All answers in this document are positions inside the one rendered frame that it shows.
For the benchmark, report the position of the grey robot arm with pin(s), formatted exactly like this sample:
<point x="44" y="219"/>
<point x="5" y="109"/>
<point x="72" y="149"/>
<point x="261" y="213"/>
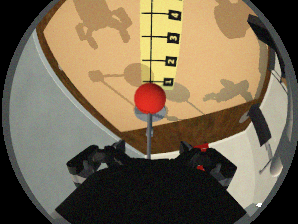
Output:
<point x="267" y="150"/>

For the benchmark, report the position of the grey round floor disc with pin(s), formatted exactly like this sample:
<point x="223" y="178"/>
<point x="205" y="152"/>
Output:
<point x="244" y="117"/>

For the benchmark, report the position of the pale yellow strip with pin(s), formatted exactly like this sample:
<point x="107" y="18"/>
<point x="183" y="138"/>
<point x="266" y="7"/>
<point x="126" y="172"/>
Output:
<point x="160" y="50"/>

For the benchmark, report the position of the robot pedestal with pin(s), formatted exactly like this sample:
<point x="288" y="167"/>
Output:
<point x="261" y="31"/>

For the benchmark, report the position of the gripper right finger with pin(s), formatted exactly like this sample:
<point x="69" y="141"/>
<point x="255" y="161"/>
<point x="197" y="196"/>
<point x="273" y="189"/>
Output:
<point x="216" y="163"/>

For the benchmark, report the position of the black stand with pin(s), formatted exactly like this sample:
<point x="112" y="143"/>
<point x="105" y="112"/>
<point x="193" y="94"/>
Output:
<point x="260" y="125"/>

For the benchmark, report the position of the pale wooden table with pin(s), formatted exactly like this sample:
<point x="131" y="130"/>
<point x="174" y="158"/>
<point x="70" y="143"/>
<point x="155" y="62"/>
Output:
<point x="83" y="83"/>

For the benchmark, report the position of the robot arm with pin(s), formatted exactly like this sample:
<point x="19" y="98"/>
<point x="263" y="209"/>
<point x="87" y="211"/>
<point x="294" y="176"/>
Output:
<point x="276" y="166"/>

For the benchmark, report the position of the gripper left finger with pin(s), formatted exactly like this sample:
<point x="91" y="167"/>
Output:
<point x="83" y="160"/>

